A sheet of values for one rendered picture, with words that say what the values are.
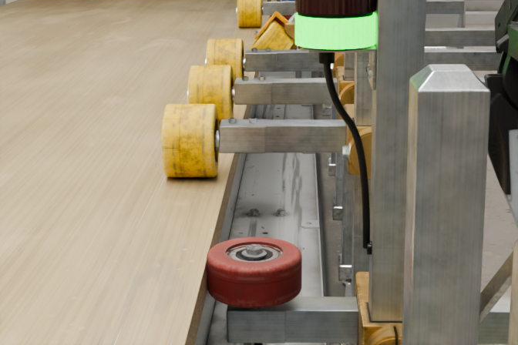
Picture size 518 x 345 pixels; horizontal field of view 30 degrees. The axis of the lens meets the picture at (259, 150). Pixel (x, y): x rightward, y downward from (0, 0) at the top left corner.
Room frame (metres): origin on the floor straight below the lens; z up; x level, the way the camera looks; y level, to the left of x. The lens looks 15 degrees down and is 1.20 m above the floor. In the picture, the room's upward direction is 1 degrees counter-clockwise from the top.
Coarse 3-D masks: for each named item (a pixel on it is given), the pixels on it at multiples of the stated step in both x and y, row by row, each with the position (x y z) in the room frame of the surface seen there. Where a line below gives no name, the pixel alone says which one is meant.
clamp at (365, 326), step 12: (360, 276) 0.80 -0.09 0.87; (360, 288) 0.77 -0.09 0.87; (360, 300) 0.75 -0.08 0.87; (360, 312) 0.73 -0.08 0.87; (360, 324) 0.72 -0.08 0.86; (372, 324) 0.70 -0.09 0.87; (384, 324) 0.70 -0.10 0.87; (396, 324) 0.70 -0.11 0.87; (360, 336) 0.72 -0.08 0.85; (372, 336) 0.69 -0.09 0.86; (384, 336) 0.68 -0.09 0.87; (396, 336) 0.69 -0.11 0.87
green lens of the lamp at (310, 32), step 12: (300, 24) 0.71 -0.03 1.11; (312, 24) 0.70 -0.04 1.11; (324, 24) 0.69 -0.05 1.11; (336, 24) 0.69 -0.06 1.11; (348, 24) 0.69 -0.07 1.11; (360, 24) 0.70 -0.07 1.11; (372, 24) 0.71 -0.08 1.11; (300, 36) 0.71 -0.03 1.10; (312, 36) 0.70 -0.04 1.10; (324, 36) 0.69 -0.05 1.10; (336, 36) 0.69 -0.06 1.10; (348, 36) 0.69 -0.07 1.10; (360, 36) 0.70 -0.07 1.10; (372, 36) 0.71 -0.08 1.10; (312, 48) 0.70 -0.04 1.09; (324, 48) 0.69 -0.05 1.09; (336, 48) 0.69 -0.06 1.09; (348, 48) 0.69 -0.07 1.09; (360, 48) 0.70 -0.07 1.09
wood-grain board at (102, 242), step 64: (64, 0) 2.94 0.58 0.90; (128, 0) 2.92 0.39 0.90; (192, 0) 2.90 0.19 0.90; (0, 64) 1.78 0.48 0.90; (64, 64) 1.77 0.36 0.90; (128, 64) 1.76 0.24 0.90; (192, 64) 1.76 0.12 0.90; (0, 128) 1.26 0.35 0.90; (64, 128) 1.25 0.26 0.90; (128, 128) 1.25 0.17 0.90; (0, 192) 0.97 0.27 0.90; (64, 192) 0.96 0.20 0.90; (128, 192) 0.96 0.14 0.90; (192, 192) 0.96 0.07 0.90; (0, 256) 0.78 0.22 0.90; (64, 256) 0.78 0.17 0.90; (128, 256) 0.77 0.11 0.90; (192, 256) 0.77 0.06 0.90; (0, 320) 0.65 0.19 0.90; (64, 320) 0.65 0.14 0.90; (128, 320) 0.64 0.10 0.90; (192, 320) 0.65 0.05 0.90
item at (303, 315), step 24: (240, 312) 0.75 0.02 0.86; (264, 312) 0.75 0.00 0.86; (288, 312) 0.75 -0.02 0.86; (312, 312) 0.75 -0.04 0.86; (336, 312) 0.75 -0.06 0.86; (504, 312) 0.74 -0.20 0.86; (240, 336) 0.75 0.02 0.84; (264, 336) 0.75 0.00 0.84; (288, 336) 0.75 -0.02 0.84; (312, 336) 0.75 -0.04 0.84; (336, 336) 0.75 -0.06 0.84; (480, 336) 0.74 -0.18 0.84; (504, 336) 0.74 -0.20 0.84
